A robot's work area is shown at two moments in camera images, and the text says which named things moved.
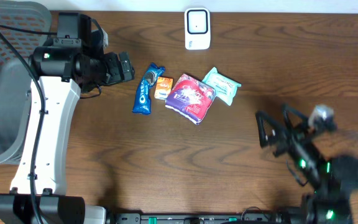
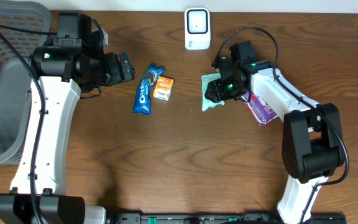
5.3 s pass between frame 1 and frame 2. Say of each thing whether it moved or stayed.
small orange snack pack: stayed
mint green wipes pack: moved
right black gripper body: moved
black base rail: stayed
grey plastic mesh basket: stayed
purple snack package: moved
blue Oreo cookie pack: stayed
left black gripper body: stayed
